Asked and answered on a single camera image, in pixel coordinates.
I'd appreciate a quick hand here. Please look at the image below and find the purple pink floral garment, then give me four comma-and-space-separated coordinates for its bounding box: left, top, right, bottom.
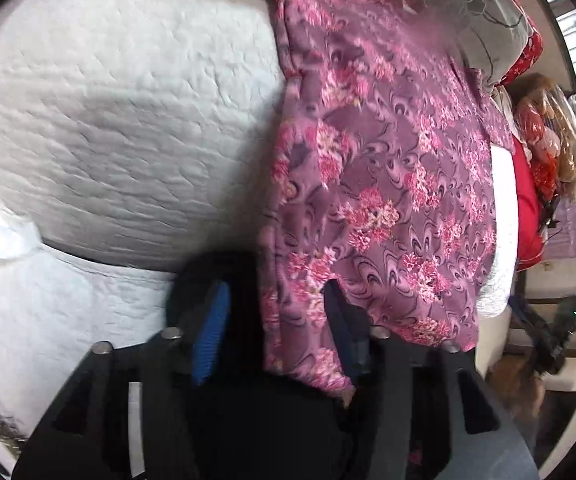
260, 0, 512, 396

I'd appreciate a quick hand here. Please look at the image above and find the red cushion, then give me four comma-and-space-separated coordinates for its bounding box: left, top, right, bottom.
512, 136, 545, 271

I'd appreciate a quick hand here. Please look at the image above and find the plastic bag of stuffed toys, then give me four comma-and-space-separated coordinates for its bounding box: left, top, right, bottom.
492, 74, 576, 204

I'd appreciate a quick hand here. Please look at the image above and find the red patterned pillow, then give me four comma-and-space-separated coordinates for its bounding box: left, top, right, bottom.
501, 0, 544, 84

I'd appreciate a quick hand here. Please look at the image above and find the white quilted bed cover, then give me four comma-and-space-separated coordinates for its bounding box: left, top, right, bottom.
0, 0, 519, 470

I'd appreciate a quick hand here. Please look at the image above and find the grey floral pillow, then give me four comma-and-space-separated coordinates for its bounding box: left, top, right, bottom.
418, 0, 529, 89

